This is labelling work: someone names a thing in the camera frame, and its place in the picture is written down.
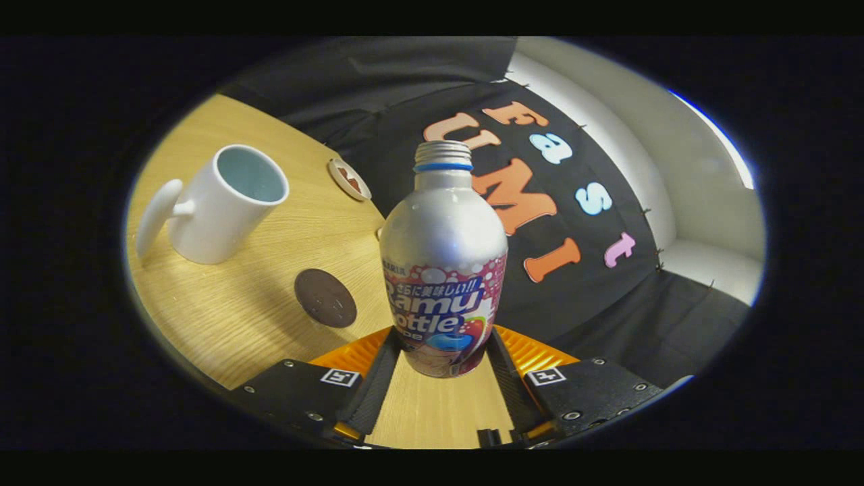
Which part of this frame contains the small white plate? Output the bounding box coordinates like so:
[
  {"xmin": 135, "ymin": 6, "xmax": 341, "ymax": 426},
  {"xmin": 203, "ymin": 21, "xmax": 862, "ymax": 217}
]
[{"xmin": 328, "ymin": 158, "xmax": 373, "ymax": 203}]

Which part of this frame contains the dark brown round coaster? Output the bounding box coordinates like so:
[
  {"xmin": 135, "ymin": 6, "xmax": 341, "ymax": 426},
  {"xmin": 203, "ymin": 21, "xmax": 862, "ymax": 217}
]
[{"xmin": 294, "ymin": 268, "xmax": 358, "ymax": 329}]

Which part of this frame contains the white cup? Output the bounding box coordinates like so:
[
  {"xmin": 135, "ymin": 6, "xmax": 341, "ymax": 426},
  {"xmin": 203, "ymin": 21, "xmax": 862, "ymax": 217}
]
[{"xmin": 135, "ymin": 144, "xmax": 291, "ymax": 265}]

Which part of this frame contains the wooden table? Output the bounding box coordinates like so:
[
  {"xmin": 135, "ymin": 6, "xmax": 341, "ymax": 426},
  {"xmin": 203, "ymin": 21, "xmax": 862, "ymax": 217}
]
[{"xmin": 125, "ymin": 93, "xmax": 514, "ymax": 450}]

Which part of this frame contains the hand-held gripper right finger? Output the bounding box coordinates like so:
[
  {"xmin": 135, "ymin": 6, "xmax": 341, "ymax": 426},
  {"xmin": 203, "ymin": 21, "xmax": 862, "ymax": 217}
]
[{"xmin": 486, "ymin": 324, "xmax": 668, "ymax": 446}]

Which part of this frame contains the silver juice bottle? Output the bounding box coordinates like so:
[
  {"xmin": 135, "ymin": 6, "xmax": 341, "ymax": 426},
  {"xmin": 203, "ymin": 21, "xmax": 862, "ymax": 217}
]
[{"xmin": 379, "ymin": 140, "xmax": 509, "ymax": 379}]

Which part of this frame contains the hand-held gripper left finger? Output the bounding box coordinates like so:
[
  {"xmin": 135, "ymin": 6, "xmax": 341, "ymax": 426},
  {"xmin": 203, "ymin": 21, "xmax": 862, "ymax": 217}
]
[{"xmin": 229, "ymin": 327, "xmax": 404, "ymax": 443}]

